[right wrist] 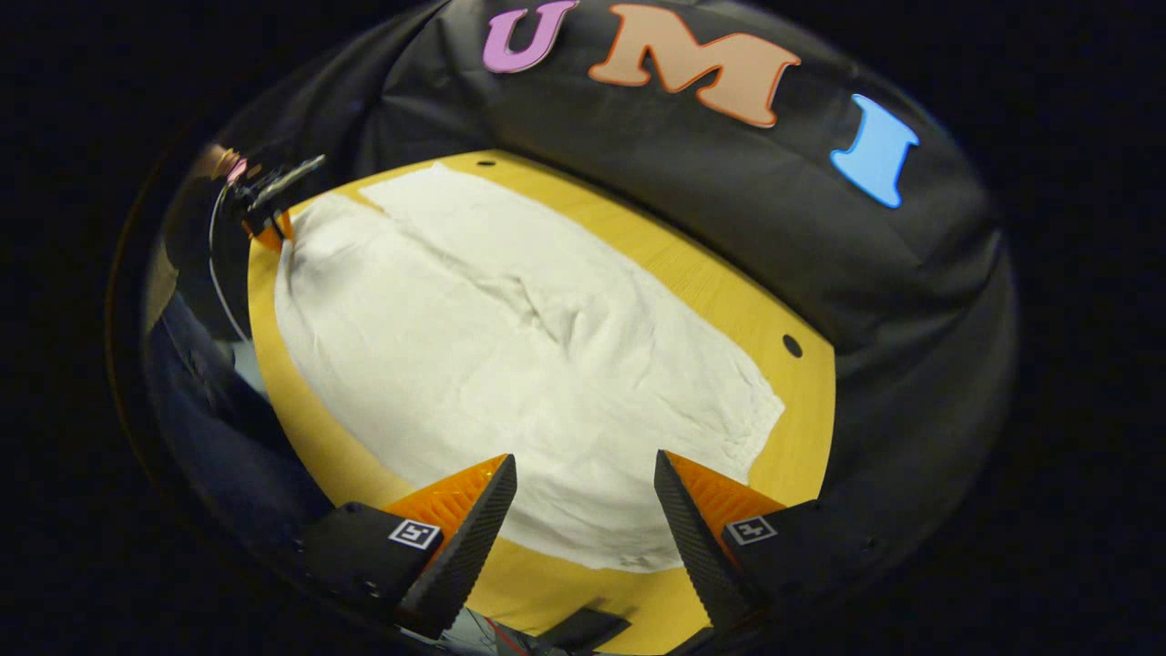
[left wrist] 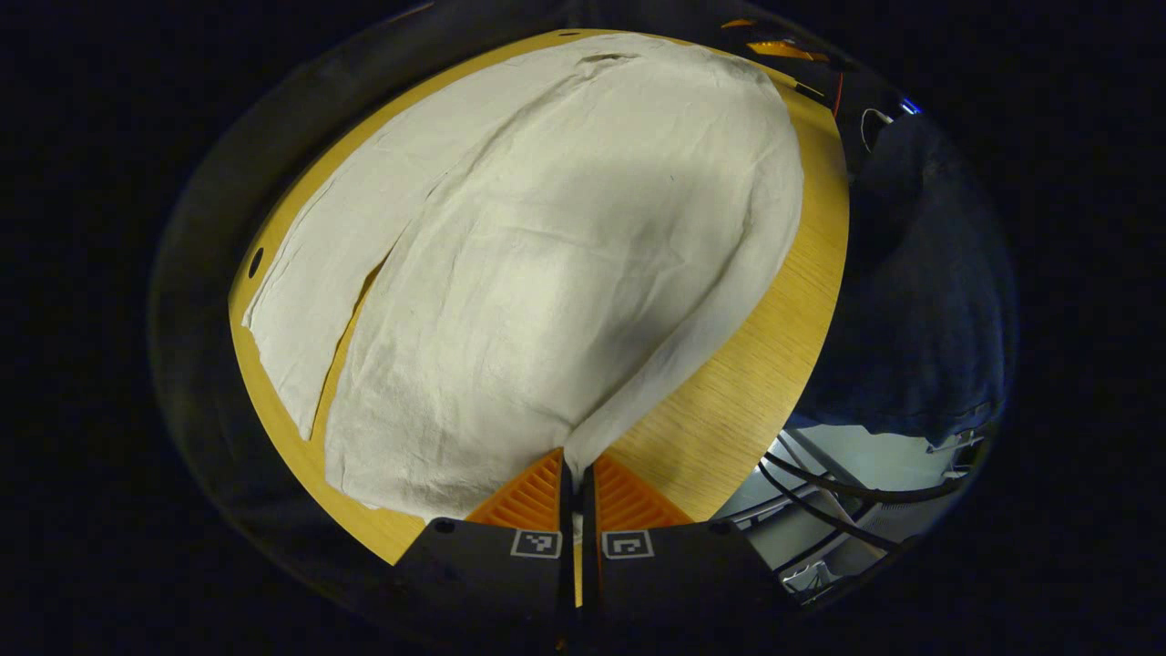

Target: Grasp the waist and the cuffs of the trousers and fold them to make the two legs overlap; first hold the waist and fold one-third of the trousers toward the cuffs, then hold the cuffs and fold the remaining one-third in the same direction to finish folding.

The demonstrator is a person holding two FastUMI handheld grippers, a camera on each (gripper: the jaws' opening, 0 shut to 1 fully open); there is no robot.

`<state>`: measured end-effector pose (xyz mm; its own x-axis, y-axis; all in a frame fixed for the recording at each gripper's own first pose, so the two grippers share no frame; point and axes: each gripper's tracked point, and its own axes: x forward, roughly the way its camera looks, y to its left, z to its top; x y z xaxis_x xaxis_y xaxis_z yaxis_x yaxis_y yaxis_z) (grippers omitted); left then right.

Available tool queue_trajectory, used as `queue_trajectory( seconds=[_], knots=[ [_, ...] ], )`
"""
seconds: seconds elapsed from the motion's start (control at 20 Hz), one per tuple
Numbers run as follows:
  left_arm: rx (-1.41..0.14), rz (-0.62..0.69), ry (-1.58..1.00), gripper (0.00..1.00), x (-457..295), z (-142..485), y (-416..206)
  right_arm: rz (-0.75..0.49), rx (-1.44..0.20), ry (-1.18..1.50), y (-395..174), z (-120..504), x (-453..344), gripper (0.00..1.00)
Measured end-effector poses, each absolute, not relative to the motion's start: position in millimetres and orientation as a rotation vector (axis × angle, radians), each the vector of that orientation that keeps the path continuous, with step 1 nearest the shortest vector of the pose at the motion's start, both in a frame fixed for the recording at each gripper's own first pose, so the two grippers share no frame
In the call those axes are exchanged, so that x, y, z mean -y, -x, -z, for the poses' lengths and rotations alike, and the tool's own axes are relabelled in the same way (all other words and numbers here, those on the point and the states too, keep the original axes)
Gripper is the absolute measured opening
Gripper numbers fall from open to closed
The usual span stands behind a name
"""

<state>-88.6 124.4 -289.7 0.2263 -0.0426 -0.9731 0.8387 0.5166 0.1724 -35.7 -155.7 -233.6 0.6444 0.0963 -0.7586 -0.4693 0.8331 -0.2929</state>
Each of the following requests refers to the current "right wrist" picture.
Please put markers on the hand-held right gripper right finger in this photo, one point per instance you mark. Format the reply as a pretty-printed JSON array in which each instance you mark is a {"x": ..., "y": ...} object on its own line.
[{"x": 697, "y": 547}]

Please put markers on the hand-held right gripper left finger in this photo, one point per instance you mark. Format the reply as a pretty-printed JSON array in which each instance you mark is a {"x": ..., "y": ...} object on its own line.
[{"x": 465, "y": 547}]

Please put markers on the dark flat object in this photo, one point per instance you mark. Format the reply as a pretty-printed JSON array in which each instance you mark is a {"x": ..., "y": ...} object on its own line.
[{"x": 583, "y": 629}]

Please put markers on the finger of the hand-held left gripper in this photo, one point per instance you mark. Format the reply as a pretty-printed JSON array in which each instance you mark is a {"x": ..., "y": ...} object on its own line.
[{"x": 273, "y": 232}]

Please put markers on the white jeans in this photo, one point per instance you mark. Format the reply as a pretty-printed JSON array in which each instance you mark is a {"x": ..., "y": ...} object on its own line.
[{"x": 510, "y": 364}]

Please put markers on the black backdrop cloth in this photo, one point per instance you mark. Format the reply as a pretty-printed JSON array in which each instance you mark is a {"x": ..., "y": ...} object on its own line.
[{"x": 729, "y": 210}]

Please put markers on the person's dark blue clothing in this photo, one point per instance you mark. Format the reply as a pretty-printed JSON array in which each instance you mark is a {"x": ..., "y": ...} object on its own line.
[{"x": 219, "y": 428}]

